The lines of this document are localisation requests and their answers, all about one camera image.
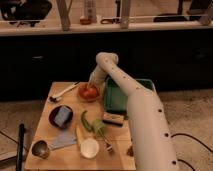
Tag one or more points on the blue grey sponge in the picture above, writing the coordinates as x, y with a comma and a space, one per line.
62, 116

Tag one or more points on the green handled brush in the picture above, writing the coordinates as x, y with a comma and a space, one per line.
99, 130

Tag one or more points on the grey cloth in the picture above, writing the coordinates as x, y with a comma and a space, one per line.
62, 140

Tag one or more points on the brown small object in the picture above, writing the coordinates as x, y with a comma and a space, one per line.
130, 151

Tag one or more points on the red bowl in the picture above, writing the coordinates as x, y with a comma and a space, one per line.
82, 87

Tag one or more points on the green plastic tray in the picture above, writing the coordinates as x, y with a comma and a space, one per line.
117, 101

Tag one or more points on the wooden table board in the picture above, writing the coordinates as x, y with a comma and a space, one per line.
69, 158

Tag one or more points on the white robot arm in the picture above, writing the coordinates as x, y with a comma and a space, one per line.
152, 145

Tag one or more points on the white cup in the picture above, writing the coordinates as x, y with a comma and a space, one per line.
89, 148

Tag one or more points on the black pole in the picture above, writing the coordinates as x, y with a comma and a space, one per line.
20, 147

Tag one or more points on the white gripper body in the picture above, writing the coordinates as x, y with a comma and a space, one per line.
97, 77

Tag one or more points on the yellow banana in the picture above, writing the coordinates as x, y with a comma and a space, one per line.
79, 135

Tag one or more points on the small metal cup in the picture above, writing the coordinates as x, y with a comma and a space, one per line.
41, 149

